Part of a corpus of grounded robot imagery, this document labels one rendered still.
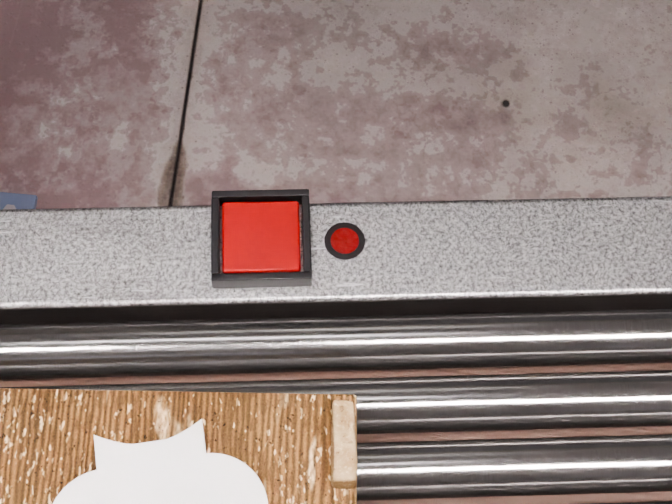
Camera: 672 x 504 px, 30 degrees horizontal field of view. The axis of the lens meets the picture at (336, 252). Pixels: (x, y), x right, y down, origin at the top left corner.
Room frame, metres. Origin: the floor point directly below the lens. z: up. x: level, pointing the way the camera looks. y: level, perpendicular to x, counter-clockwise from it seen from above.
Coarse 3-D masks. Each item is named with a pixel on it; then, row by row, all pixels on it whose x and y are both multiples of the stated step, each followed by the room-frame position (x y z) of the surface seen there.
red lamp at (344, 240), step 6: (342, 228) 0.41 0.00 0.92; (348, 228) 0.41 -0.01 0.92; (336, 234) 0.41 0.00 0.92; (342, 234) 0.41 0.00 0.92; (348, 234) 0.41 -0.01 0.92; (354, 234) 0.41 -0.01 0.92; (336, 240) 0.40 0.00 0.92; (342, 240) 0.40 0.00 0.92; (348, 240) 0.40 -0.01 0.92; (354, 240) 0.40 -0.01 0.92; (336, 246) 0.40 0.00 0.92; (342, 246) 0.40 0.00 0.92; (348, 246) 0.40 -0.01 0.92; (354, 246) 0.40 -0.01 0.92; (342, 252) 0.39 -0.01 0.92; (348, 252) 0.39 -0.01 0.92
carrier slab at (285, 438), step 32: (0, 416) 0.24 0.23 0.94; (32, 416) 0.24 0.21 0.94; (64, 416) 0.24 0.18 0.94; (96, 416) 0.24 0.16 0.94; (128, 416) 0.24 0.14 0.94; (160, 416) 0.25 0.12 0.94; (192, 416) 0.25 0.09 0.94; (224, 416) 0.25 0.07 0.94; (256, 416) 0.25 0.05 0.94; (288, 416) 0.25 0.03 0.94; (320, 416) 0.26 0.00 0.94; (0, 448) 0.21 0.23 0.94; (32, 448) 0.22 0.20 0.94; (64, 448) 0.22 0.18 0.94; (224, 448) 0.23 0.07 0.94; (256, 448) 0.23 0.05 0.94; (288, 448) 0.23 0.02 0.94; (320, 448) 0.23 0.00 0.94; (0, 480) 0.19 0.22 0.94; (32, 480) 0.19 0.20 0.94; (64, 480) 0.20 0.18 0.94; (288, 480) 0.21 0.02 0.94; (320, 480) 0.21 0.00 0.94
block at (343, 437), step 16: (336, 400) 0.26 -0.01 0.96; (336, 416) 0.25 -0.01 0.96; (352, 416) 0.25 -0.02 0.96; (336, 432) 0.24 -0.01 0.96; (352, 432) 0.24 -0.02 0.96; (336, 448) 0.23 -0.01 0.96; (352, 448) 0.23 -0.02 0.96; (336, 464) 0.21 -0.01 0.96; (352, 464) 0.22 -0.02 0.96; (336, 480) 0.20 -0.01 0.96; (352, 480) 0.20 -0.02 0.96
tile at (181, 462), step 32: (96, 448) 0.22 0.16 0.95; (128, 448) 0.22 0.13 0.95; (160, 448) 0.22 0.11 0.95; (192, 448) 0.22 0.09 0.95; (96, 480) 0.19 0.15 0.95; (128, 480) 0.20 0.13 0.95; (160, 480) 0.20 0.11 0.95; (192, 480) 0.20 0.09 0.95; (224, 480) 0.20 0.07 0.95; (256, 480) 0.20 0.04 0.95
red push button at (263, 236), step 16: (224, 208) 0.42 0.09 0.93; (240, 208) 0.42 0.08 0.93; (256, 208) 0.42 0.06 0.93; (272, 208) 0.42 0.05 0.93; (288, 208) 0.42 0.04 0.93; (224, 224) 0.40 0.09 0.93; (240, 224) 0.41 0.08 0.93; (256, 224) 0.41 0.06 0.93; (272, 224) 0.41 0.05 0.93; (288, 224) 0.41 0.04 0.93; (224, 240) 0.39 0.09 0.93; (240, 240) 0.39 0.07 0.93; (256, 240) 0.39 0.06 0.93; (272, 240) 0.39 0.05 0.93; (288, 240) 0.39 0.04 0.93; (224, 256) 0.38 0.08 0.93; (240, 256) 0.38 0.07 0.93; (256, 256) 0.38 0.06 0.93; (272, 256) 0.38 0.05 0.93; (288, 256) 0.38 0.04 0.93; (224, 272) 0.36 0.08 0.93; (240, 272) 0.37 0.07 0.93; (256, 272) 0.37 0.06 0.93; (272, 272) 0.37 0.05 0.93
